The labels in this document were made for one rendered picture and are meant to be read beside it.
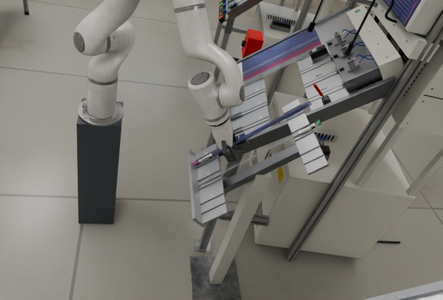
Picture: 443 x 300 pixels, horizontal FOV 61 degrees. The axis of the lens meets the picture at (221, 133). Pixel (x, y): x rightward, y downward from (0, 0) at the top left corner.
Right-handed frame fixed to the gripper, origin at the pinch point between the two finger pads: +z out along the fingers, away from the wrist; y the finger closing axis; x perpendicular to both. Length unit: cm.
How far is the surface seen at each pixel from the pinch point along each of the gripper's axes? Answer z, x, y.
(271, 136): 19.2, 11.0, -22.1
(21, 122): 22, -152, -83
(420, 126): 33, 70, -25
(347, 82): 5, 44, -29
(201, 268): 82, -42, 0
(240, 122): 21.1, -3.5, -36.6
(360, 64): 4, 51, -36
